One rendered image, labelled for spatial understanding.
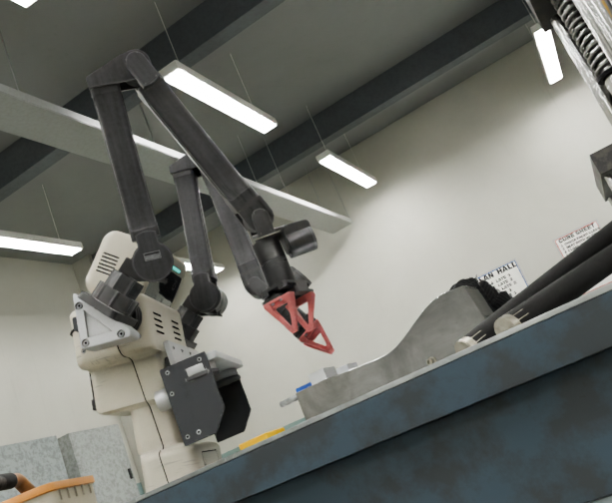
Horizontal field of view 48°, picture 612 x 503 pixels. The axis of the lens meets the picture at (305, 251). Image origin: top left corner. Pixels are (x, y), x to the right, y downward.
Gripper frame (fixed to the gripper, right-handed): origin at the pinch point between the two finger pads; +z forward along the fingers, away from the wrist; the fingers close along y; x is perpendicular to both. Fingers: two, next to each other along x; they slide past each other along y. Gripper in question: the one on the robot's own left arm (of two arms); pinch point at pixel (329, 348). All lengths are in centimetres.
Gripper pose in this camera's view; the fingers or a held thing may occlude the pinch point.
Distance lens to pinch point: 171.5
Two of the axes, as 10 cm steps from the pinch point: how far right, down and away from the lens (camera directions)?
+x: -6.6, 7.5, -1.1
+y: 1.2, 2.5, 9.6
